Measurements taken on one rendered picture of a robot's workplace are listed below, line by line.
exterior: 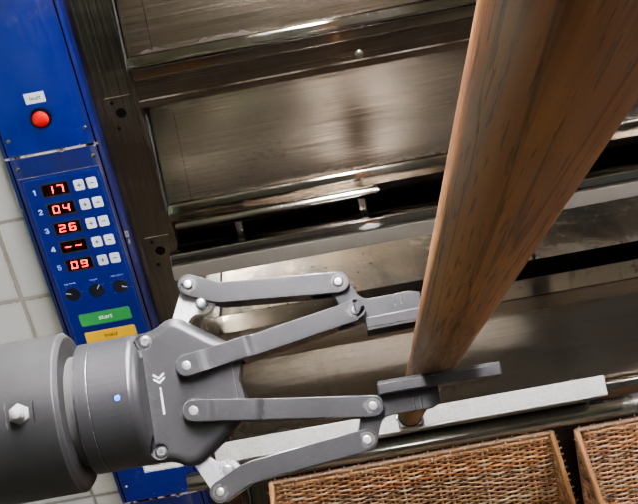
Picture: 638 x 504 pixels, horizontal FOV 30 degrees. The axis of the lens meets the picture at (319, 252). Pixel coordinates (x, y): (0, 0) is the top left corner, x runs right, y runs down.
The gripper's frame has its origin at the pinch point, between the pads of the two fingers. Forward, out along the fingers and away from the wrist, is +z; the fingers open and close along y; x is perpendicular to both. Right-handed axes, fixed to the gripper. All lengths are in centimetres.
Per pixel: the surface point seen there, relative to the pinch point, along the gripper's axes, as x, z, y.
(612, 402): -115, 32, 3
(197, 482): -117, -32, 3
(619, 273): -144, 44, -20
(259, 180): -123, -15, -43
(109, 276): -130, -43, -33
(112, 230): -125, -41, -40
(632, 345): -154, 45, -8
